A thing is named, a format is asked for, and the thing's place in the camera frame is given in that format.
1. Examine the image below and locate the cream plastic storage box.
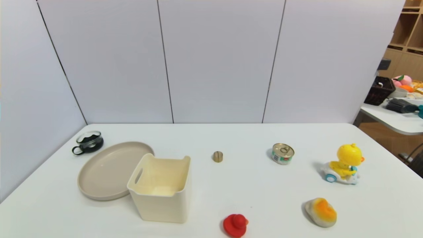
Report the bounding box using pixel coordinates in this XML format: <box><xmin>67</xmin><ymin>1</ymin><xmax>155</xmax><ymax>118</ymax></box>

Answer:
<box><xmin>127</xmin><ymin>153</ymin><xmax>191</xmax><ymax>224</ymax></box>

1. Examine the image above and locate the small tin can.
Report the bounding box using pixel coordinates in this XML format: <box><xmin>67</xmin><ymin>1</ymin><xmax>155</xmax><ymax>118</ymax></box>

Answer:
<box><xmin>272</xmin><ymin>143</ymin><xmax>295</xmax><ymax>165</ymax></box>

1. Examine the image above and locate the red rubber duck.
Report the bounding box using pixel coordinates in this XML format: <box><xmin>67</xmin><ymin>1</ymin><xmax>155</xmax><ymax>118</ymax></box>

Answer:
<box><xmin>223</xmin><ymin>214</ymin><xmax>249</xmax><ymax>238</ymax></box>

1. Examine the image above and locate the beige round plate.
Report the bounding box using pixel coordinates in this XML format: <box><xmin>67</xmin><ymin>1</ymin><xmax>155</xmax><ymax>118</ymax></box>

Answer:
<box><xmin>77</xmin><ymin>141</ymin><xmax>155</xmax><ymax>201</ymax></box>

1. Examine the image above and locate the yellow duck toy on car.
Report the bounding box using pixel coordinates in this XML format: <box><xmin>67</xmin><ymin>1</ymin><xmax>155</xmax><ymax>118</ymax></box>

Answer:
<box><xmin>321</xmin><ymin>143</ymin><xmax>365</xmax><ymax>185</ymax></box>

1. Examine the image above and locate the orange and white stone toy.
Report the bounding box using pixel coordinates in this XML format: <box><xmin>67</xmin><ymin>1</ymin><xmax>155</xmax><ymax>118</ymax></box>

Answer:
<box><xmin>305</xmin><ymin>198</ymin><xmax>337</xmax><ymax>228</ymax></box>

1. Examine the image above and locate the dark wicker basket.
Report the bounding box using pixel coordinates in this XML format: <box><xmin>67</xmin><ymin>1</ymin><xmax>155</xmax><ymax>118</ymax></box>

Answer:
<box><xmin>364</xmin><ymin>76</ymin><xmax>396</xmax><ymax>106</ymax></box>

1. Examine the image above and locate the white side table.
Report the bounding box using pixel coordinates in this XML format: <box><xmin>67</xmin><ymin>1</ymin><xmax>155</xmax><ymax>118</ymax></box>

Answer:
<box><xmin>360</xmin><ymin>99</ymin><xmax>423</xmax><ymax>136</ymax></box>

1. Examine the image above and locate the black brush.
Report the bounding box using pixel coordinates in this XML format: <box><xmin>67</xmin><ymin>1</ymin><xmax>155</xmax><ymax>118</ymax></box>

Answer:
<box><xmin>385</xmin><ymin>98</ymin><xmax>420</xmax><ymax>114</ymax></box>

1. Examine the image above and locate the white bowl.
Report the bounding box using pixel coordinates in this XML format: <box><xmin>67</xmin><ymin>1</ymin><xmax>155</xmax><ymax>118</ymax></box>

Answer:
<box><xmin>387</xmin><ymin>87</ymin><xmax>409</xmax><ymax>99</ymax></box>

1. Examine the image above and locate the pink peach plush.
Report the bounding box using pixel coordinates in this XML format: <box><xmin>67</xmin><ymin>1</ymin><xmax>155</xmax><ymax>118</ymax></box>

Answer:
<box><xmin>393</xmin><ymin>75</ymin><xmax>413</xmax><ymax>87</ymax></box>

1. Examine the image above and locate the wooden shelf unit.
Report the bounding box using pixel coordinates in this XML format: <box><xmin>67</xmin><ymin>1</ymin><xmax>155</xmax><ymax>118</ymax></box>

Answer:
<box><xmin>378</xmin><ymin>0</ymin><xmax>423</xmax><ymax>81</ymax></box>

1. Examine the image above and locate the glass cup with black handle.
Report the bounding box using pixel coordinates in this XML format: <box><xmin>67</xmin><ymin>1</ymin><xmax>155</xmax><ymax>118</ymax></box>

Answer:
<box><xmin>72</xmin><ymin>131</ymin><xmax>104</xmax><ymax>156</ymax></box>

